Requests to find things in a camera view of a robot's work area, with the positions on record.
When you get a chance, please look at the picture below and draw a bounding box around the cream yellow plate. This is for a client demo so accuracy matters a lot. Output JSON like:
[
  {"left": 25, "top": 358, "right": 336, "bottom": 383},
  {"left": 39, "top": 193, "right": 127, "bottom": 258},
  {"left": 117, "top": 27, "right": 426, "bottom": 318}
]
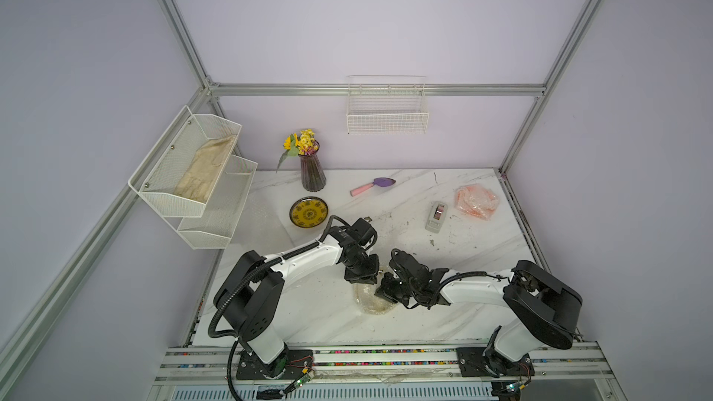
[{"left": 355, "top": 283, "right": 397, "bottom": 314}]

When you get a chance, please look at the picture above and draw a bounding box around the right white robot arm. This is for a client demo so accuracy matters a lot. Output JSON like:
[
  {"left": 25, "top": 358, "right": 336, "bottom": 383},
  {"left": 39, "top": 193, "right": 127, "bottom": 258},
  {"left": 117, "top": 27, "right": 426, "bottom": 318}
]
[{"left": 375, "top": 249, "right": 582, "bottom": 369}]

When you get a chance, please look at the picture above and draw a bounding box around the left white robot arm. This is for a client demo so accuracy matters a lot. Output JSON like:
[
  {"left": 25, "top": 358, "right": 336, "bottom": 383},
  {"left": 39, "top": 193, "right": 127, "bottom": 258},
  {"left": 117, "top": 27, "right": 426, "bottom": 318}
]
[{"left": 207, "top": 215, "right": 380, "bottom": 366}]

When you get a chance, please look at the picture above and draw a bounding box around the grey tape dispenser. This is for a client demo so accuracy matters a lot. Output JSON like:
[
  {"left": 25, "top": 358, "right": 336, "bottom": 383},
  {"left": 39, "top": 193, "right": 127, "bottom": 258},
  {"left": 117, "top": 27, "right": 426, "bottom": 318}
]
[{"left": 425, "top": 202, "right": 447, "bottom": 234}]

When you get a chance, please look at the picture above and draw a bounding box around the dark yellow patterned plate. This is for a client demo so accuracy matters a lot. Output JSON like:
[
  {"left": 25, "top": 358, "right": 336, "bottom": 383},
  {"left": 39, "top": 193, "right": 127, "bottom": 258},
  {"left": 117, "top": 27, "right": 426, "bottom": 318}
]
[{"left": 289, "top": 197, "right": 329, "bottom": 228}]

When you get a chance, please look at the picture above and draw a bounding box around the pink purple scoop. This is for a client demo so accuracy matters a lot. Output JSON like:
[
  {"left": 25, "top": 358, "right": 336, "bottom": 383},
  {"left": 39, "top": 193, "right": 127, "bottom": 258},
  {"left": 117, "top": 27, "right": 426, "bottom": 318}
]
[{"left": 350, "top": 177, "right": 395, "bottom": 197}]

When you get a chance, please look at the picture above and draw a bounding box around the dark glass vase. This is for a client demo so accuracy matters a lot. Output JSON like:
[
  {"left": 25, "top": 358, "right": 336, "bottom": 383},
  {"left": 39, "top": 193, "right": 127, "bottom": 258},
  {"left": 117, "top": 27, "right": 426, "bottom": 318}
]
[{"left": 299, "top": 152, "right": 327, "bottom": 192}]

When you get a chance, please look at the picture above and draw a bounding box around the yellow flower bouquet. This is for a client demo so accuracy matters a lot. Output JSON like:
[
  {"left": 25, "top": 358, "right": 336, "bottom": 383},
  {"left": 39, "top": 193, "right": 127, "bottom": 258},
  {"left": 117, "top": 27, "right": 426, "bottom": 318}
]
[{"left": 277, "top": 129, "right": 320, "bottom": 169}]

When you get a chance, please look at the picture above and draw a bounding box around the white mesh lower shelf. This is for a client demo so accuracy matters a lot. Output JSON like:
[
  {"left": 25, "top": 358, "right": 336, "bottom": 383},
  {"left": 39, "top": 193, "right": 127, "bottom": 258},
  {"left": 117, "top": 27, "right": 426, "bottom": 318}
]
[{"left": 178, "top": 155, "right": 257, "bottom": 250}]

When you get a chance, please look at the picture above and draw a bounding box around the white mesh shelf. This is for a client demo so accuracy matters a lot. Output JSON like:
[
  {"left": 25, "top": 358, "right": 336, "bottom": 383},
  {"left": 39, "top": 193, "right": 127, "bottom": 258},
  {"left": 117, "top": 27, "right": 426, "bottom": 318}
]
[
  {"left": 178, "top": 155, "right": 257, "bottom": 250},
  {"left": 128, "top": 107, "right": 242, "bottom": 218}
]

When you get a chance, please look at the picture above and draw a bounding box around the beige folded cloth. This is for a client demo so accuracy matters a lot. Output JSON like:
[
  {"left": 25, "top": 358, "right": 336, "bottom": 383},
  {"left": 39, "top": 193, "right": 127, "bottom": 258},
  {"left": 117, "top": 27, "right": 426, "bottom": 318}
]
[{"left": 174, "top": 135, "right": 237, "bottom": 203}]

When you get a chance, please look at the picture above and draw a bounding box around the white mesh upper shelf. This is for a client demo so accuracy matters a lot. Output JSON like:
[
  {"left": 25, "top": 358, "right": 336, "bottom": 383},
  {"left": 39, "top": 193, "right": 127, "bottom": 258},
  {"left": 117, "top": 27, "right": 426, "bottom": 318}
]
[{"left": 128, "top": 107, "right": 242, "bottom": 218}]

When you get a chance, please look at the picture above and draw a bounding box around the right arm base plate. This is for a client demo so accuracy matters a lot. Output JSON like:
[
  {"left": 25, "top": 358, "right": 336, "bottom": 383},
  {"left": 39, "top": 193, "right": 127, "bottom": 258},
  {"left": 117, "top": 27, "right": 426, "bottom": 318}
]
[{"left": 456, "top": 347, "right": 535, "bottom": 379}]

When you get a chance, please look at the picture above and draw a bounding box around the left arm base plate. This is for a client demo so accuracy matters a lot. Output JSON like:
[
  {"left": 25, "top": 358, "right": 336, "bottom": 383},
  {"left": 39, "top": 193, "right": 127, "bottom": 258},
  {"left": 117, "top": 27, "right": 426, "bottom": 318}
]
[{"left": 233, "top": 348, "right": 314, "bottom": 381}]

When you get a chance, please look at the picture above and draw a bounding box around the left black corrugated cable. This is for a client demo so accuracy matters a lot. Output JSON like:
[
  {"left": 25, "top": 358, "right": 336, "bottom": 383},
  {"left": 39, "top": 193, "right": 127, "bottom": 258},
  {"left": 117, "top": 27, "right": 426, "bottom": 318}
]
[{"left": 207, "top": 214, "right": 352, "bottom": 401}]

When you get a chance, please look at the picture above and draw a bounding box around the white wire wall basket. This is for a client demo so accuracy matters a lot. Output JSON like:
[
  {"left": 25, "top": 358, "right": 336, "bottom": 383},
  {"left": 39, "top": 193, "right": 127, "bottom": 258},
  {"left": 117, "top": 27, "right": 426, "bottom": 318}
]
[{"left": 346, "top": 75, "right": 430, "bottom": 135}]

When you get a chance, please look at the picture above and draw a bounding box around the aluminium mounting rail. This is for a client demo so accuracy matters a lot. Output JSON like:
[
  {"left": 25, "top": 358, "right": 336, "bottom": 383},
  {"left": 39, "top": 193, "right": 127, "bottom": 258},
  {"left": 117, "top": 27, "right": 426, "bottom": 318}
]
[{"left": 154, "top": 343, "right": 615, "bottom": 385}]

